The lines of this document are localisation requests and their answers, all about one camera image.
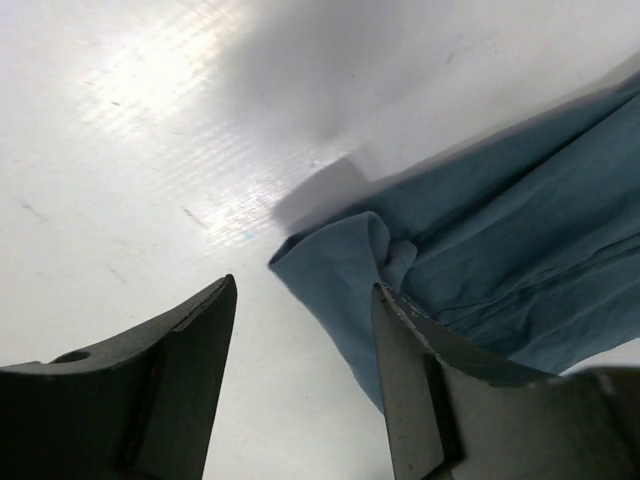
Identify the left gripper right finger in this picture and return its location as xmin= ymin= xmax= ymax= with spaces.
xmin=372 ymin=285 xmax=639 ymax=479

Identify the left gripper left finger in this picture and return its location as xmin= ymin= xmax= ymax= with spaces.
xmin=1 ymin=276 xmax=237 ymax=479

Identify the dark teal t-shirt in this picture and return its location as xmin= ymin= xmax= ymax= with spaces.
xmin=269 ymin=80 xmax=639 ymax=405

